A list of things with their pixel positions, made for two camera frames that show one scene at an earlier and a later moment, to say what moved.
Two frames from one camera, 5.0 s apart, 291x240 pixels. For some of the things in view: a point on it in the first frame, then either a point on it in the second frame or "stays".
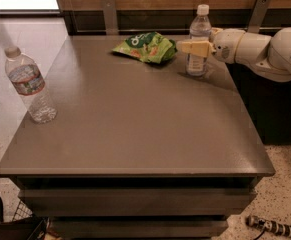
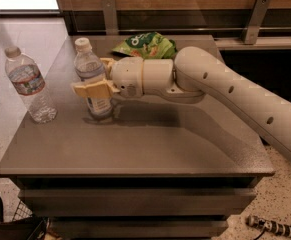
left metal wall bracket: (110, 17) stays
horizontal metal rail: (179, 29) stays
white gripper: (225, 46) -> (127, 74)
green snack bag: (150, 47) stays
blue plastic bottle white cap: (200, 29) -> (89, 67)
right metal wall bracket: (259, 12) stays
